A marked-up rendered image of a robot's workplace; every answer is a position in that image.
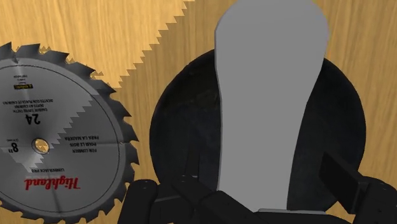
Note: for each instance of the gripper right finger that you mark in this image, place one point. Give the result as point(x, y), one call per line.
point(370, 195)

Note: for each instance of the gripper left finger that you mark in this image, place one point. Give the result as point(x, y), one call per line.
point(186, 201)

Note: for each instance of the black round plate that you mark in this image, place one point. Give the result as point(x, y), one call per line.
point(186, 124)

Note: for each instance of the grey flat paddle-shaped object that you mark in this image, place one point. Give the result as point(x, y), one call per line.
point(266, 93)

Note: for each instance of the grey circular saw blade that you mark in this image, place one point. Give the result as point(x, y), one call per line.
point(62, 124)

